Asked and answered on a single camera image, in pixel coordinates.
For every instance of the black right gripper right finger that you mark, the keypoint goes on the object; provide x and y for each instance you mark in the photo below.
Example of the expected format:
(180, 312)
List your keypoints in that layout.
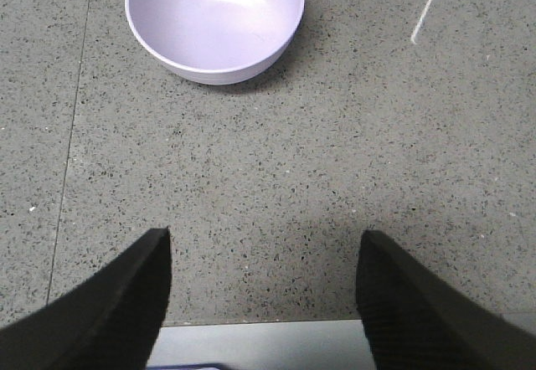
(414, 320)

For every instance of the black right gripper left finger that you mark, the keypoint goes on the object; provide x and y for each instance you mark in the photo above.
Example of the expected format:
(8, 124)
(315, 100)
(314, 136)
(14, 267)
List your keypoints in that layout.
(111, 321)

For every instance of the purple plastic bowl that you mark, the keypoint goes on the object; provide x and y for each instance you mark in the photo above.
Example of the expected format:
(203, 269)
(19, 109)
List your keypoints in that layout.
(215, 42)

